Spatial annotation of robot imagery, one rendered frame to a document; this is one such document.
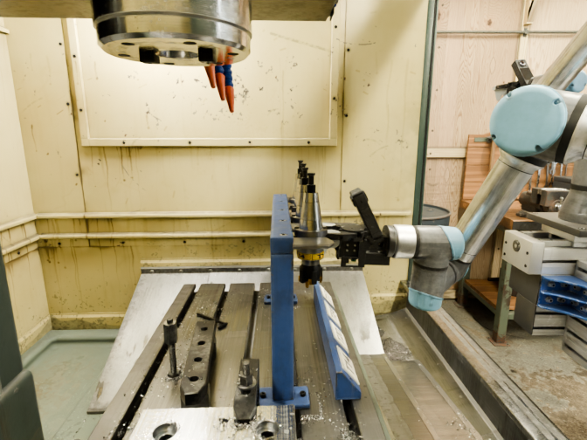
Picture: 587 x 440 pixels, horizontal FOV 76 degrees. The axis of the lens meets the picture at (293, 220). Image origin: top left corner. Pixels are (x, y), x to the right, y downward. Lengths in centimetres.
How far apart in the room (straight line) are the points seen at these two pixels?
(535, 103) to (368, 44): 87
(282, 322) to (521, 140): 51
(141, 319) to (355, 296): 78
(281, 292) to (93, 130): 111
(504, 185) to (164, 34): 74
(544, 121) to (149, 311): 128
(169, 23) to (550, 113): 58
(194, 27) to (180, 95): 111
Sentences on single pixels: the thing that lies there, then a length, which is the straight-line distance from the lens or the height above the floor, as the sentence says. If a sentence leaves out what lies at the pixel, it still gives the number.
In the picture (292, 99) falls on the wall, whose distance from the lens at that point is 145.
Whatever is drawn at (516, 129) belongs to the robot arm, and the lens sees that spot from 76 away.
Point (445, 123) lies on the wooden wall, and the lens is 325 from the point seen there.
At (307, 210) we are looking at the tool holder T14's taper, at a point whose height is 126.
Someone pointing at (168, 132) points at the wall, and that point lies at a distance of 150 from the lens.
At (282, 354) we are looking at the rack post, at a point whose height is 101.
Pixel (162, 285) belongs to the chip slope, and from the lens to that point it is 156.
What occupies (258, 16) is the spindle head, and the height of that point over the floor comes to 160.
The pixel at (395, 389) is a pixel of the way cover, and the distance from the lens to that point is 113.
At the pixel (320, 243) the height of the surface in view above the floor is 122.
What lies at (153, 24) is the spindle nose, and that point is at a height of 149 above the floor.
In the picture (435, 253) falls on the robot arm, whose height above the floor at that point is 115.
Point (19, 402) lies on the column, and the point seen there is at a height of 83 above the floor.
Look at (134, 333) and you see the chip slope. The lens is 144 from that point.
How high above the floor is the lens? 140
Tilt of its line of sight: 13 degrees down
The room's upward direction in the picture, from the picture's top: straight up
